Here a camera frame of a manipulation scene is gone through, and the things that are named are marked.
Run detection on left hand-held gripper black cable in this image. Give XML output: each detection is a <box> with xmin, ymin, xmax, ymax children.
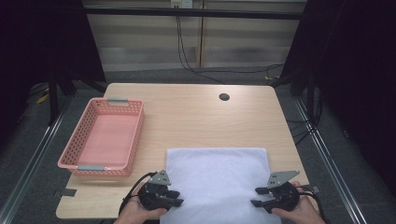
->
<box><xmin>118</xmin><ymin>171</ymin><xmax>157</xmax><ymax>217</ymax></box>

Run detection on yellow floor marker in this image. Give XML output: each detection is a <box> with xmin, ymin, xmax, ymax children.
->
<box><xmin>35</xmin><ymin>92</ymin><xmax>50</xmax><ymax>105</ymax></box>

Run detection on white wall outlet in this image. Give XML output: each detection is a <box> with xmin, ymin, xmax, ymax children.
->
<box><xmin>170</xmin><ymin>0</ymin><xmax>194</xmax><ymax>9</ymax></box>

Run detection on person's left hand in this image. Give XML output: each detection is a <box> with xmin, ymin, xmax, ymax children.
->
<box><xmin>114</xmin><ymin>182</ymin><xmax>169</xmax><ymax>224</ymax></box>

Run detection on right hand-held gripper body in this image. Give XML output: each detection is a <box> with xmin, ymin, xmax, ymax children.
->
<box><xmin>266</xmin><ymin>170</ymin><xmax>302</xmax><ymax>215</ymax></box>

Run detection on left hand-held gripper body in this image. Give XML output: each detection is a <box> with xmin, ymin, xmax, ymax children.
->
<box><xmin>137</xmin><ymin>169</ymin><xmax>173</xmax><ymax>213</ymax></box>

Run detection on black curtain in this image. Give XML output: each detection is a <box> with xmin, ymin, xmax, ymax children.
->
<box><xmin>280</xmin><ymin>0</ymin><xmax>396</xmax><ymax>200</ymax></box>
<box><xmin>0</xmin><ymin>0</ymin><xmax>106</xmax><ymax>147</ymax></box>

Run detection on white towel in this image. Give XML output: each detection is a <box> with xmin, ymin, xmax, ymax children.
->
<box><xmin>159</xmin><ymin>147</ymin><xmax>283</xmax><ymax>224</ymax></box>

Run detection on aluminium floor rail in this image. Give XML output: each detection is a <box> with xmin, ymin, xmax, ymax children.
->
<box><xmin>293</xmin><ymin>97</ymin><xmax>369</xmax><ymax>224</ymax></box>
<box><xmin>0</xmin><ymin>98</ymin><xmax>72</xmax><ymax>224</ymax></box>

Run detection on pink plastic basket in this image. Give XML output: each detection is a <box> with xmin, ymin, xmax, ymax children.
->
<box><xmin>57</xmin><ymin>97</ymin><xmax>146</xmax><ymax>178</ymax></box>

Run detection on hand-held gripper black cable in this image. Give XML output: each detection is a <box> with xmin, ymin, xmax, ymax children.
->
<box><xmin>298</xmin><ymin>184</ymin><xmax>332</xmax><ymax>224</ymax></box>
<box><xmin>118</xmin><ymin>171</ymin><xmax>157</xmax><ymax>217</ymax></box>

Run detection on black metal stand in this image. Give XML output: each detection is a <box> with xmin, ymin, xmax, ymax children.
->
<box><xmin>46</xmin><ymin>70</ymin><xmax>107</xmax><ymax>126</ymax></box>
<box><xmin>268</xmin><ymin>70</ymin><xmax>316</xmax><ymax>119</ymax></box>

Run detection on black floor cables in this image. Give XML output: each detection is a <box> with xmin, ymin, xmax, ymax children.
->
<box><xmin>285</xmin><ymin>92</ymin><xmax>324</xmax><ymax>146</ymax></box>

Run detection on right hand-held gripper black cable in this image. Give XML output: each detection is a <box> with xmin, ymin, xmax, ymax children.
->
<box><xmin>298</xmin><ymin>184</ymin><xmax>332</xmax><ymax>224</ymax></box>

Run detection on black cable hanging from outlet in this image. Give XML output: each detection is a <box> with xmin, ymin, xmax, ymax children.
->
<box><xmin>175</xmin><ymin>15</ymin><xmax>285</xmax><ymax>86</ymax></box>

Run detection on black horizontal metal bar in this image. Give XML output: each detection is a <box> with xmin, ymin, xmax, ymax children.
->
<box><xmin>83</xmin><ymin>7</ymin><xmax>308</xmax><ymax>21</ymax></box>

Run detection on person's right hand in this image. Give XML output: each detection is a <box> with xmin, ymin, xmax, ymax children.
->
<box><xmin>271</xmin><ymin>181</ymin><xmax>327</xmax><ymax>224</ymax></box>

